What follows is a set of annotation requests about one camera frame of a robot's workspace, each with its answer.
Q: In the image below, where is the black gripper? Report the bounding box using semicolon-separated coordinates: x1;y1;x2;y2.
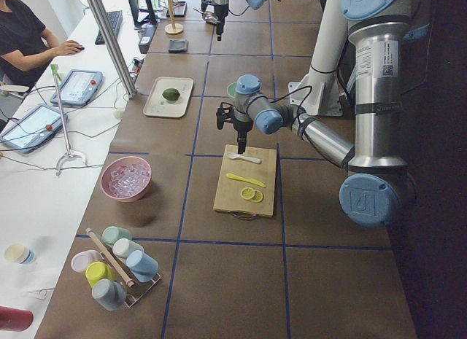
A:
214;4;227;42
233;119;251;153

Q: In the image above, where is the white plastic spoon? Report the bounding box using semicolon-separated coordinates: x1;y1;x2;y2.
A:
226;152;262;164

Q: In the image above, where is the light green bowl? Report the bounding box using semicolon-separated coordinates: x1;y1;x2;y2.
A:
227;82;236;100

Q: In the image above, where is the pink bowl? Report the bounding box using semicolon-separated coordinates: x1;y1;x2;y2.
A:
100;156;152;203

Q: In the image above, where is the shiny metal scoop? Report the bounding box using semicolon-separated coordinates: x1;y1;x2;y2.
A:
193;7;218;26

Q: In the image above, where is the yellow plastic knife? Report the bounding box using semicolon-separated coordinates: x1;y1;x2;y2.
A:
225;173;266;188

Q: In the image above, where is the folded grey cloth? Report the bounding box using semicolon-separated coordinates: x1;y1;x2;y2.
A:
168;39;188;53

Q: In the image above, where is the wooden stand with pole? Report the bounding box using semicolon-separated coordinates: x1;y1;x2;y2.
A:
164;0;184;36

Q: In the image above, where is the lower lemon slice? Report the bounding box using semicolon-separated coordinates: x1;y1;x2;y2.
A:
250;190;263;203

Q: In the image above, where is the bamboo cutting board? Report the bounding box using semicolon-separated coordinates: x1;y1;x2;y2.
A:
214;144;277;217

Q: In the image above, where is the green avocado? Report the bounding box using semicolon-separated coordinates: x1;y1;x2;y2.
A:
162;87;181;103

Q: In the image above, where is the cream rabbit tray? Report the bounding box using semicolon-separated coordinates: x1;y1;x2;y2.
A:
143;77;194;118

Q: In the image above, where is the black keyboard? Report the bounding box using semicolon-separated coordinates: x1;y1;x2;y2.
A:
94;10;123;45

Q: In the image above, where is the clear ice cubes pile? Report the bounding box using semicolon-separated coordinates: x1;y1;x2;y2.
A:
107;163;151;198

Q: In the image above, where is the far teach pendant tablet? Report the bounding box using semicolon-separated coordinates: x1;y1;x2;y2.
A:
57;69;104;108

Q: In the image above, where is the teach pendant tablet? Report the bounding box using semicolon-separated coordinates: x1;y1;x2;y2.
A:
57;69;104;108
1;104;63;153

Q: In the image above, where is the light blue cup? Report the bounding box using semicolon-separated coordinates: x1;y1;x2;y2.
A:
126;250;159;282

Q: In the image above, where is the pale green cup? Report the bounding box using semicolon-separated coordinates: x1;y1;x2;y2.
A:
101;225;133;246

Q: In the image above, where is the white cup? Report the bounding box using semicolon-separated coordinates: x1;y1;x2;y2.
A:
112;238;144;261

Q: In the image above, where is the metal stand with green clip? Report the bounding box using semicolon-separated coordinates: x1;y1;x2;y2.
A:
50;63;87;176

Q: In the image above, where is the seated person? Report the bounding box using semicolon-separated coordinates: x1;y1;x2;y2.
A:
1;0;84;88

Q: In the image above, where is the yellow cup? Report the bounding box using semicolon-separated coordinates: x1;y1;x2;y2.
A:
85;261;116;287

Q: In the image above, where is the grey cup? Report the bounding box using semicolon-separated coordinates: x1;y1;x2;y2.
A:
91;278;127;311

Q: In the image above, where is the pink cup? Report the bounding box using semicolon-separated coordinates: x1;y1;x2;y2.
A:
70;249;101;273

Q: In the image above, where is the near teach pendant tablet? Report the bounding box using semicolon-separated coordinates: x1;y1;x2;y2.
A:
1;104;63;153

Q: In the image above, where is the paper cup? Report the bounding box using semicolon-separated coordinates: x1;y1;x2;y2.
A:
4;243;35;265

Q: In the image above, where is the red cylinder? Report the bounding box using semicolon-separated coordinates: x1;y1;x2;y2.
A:
0;306;34;332

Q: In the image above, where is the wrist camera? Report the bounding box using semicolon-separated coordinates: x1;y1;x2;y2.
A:
216;101;234;130

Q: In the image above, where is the aluminium frame post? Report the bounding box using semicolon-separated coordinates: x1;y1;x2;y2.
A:
87;0;137;99

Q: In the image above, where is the white wire cup rack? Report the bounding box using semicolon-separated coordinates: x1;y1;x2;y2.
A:
125;273;161;308

